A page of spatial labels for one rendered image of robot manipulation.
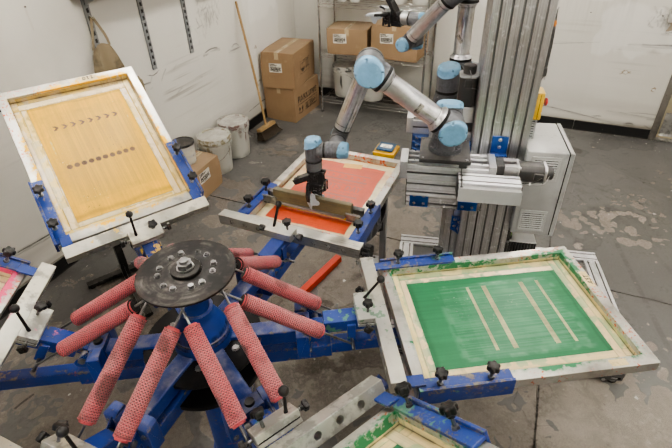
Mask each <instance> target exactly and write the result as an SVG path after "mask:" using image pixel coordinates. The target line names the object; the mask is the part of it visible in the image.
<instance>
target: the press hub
mask: <svg viewBox="0 0 672 448"><path fill-rule="evenodd" d="M235 270H236V260H235V257H234V255H233V253H232V252H231V250H230V249H229V248H227V247H226V246H224V245H223V244H221V243H218V242H215V241H211V240H187V241H182V242H178V243H175V244H172V245H169V246H167V247H165V248H163V249H161V250H159V251H157V252H155V253H154V254H153V255H151V256H150V257H149V258H147V259H146V260H145V261H144V262H143V264H142V265H141V266H140V267H139V269H138V271H137V273H136V275H135V280H134V286H135V290H136V292H137V294H138V296H139V297H140V298H141V299H142V300H143V301H145V302H146V303H148V304H150V305H153V306H156V307H160V308H172V309H171V310H169V311H168V312H167V313H165V314H164V315H163V316H162V317H161V318H160V319H159V320H158V321H157V322H156V323H155V324H154V326H153V327H152V328H151V330H150V332H149V333H148V334H156V333H162V331H163V329H164V327H167V326H168V325H169V326H172V327H173V326H174V324H175V321H176V319H177V317H178V315H179V314H178V312H179V313H180V311H181V309H180V308H183V307H185V309H184V311H185V313H186V315H187V317H188V319H189V321H190V323H191V324H192V323H194V322H197V323H200V325H201V327H202V329H203V331H204V333H205V335H206V337H207V339H208V341H209V343H210V345H211V347H212V349H213V351H214V353H216V352H218V351H220V350H221V349H222V348H223V349H224V350H225V352H226V353H227V355H228V356H229V358H230V359H231V361H232V362H233V364H234V365H235V367H236V368H237V370H238V371H239V373H240V374H241V376H242V377H243V379H244V380H245V382H246V383H247V384H248V386H249V387H251V386H252V385H253V384H254V382H255V381H256V380H257V378H258V376H257V374H256V373H255V371H254V369H253V367H252V365H251V363H250V361H249V359H248V357H247V355H246V354H245V352H244V350H243V348H242V346H241V344H240V342H239V340H231V335H232V327H231V325H230V323H229V321H228V319H227V317H226V315H225V314H224V311H223V310H222V309H220V308H218V306H219V305H220V304H221V303H222V301H223V300H224V299H225V298H224V296H223V295H216V294H218V293H219V292H220V291H222V290H223V289H224V288H225V287H226V286H227V285H228V283H229V282H230V281H231V279H232V278H233V276H234V273H235ZM175 308H179V310H178V312H177V311H176V309H175ZM243 312H244V313H245V315H246V317H247V319H248V321H249V323H258V322H261V321H260V318H259V316H258V315H255V314H252V313H250V312H247V311H245V310H243ZM187 326H188V323H187V321H186V319H185V317H184V315H183V313H182V315H181V318H180V320H179V322H178V324H177V326H176V328H177V329H179V330H180V332H181V335H180V338H179V340H178V342H177V344H176V346H175V348H174V350H173V353H172V355H171V357H170V359H169V361H168V363H167V366H168V365H169V364H170V363H171V362H172V360H173V359H174V358H175V357H176V356H177V355H178V353H179V354H180V355H182V356H184V357H187V358H192V359H193V360H194V361H193V362H192V363H191V365H190V366H189V367H188V368H187V370H186V371H185V372H184V373H183V375H182V376H181V377H180V378H179V380H178V381H177V382H176V383H175V385H174V386H173V387H174V389H178V390H192V391H191V393H190V394H189V395H188V396H187V398H186V399H185V400H184V402H183V403H182V404H181V406H180V407H181V410H185V411H206V415H207V418H208V421H209V425H210V428H211V431H212V435H213V438H214V441H215V442H214V448H238V442H240V441H241V440H243V441H244V442H245V439H244V438H242V439H241V440H239V441H238V442H236V443H232V442H231V440H230V439H229V437H228V435H227V434H226V431H225V427H224V424H223V420H222V416H221V409H220V407H219V405H218V403H217V401H216V399H215V397H214V395H213V393H212V391H211V389H210V387H209V385H208V383H207V381H206V379H205V376H204V374H203V372H202V370H201V368H200V366H199V364H198V362H197V360H196V358H195V356H194V354H193V352H192V350H191V348H190V346H189V344H188V342H187V340H186V337H185V335H184V333H183V331H184V328H185V327H187ZM167 366H166V368H167ZM166 368H165V369H166Z"/></svg>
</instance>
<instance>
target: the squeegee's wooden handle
mask: <svg viewBox="0 0 672 448"><path fill-rule="evenodd" d="M273 196H275V197H276V198H277V201H281V202H285V203H289V204H294V205H298V206H303V207H307V208H310V207H309V205H308V203H307V201H306V193H305V192H300V191H295V190H291V189H286V188H281V187H277V186H275V187H274V188H273ZM315 198H316V200H317V201H319V203H320V204H319V205H318V206H312V209H316V210H320V211H325V212H329V213H333V214H338V215H342V216H345V218H346V214H345V212H346V213H351V214H353V203H351V202H346V201H341V200H337V199H332V198H328V197H323V196H318V195H315Z"/></svg>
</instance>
